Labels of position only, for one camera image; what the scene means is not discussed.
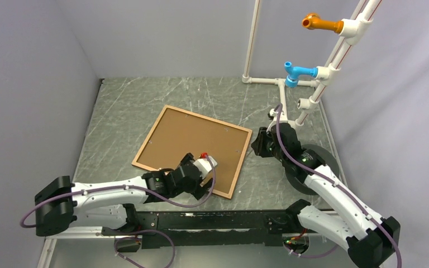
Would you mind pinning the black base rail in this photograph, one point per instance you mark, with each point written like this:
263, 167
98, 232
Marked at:
212, 228

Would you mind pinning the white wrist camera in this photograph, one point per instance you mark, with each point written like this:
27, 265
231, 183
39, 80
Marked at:
273, 115
205, 165

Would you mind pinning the black round disc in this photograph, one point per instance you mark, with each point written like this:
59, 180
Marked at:
311, 156

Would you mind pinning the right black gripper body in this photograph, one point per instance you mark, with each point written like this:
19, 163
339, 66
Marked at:
266, 147

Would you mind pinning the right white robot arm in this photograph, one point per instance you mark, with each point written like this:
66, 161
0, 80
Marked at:
368, 238

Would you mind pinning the wooden picture frame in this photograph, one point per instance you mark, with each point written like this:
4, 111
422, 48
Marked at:
177, 132

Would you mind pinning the orange pipe fitting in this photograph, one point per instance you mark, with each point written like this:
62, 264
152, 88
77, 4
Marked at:
313, 21

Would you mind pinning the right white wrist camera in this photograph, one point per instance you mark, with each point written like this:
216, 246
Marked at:
273, 115

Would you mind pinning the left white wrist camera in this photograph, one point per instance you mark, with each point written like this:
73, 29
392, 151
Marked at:
205, 165

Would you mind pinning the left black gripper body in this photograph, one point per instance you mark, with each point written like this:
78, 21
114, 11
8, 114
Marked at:
196, 188

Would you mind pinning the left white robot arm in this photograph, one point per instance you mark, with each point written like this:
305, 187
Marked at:
63, 204

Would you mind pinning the blue pipe fitting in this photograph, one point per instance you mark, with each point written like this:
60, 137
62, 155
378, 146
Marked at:
294, 72

